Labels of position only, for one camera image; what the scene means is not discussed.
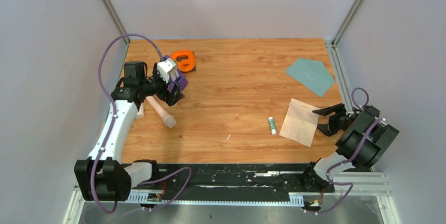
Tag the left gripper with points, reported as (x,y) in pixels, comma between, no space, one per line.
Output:
(170,99)

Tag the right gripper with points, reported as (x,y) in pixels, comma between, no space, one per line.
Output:
(339,109)

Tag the beige letter paper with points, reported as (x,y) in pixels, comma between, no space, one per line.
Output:
(300,123)

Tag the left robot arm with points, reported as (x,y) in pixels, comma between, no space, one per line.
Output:
(101,176)

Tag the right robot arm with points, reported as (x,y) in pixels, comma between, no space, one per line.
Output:
(366,136)

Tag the grey-green envelope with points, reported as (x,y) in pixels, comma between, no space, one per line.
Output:
(312,74)

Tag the purple stand with device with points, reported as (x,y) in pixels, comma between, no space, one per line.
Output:
(177,77)

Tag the pink toy microphone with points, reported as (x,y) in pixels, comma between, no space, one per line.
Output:
(167,118)

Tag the white blue toy brick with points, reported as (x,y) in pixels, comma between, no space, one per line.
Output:
(141,112)

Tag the white green glue stick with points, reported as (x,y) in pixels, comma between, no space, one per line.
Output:
(272,126)

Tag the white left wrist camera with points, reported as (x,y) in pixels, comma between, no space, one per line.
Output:
(167,70)

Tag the aluminium frame rail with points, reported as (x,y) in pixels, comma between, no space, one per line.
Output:
(357,197)

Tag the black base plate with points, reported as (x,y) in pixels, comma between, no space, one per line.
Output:
(270,182)

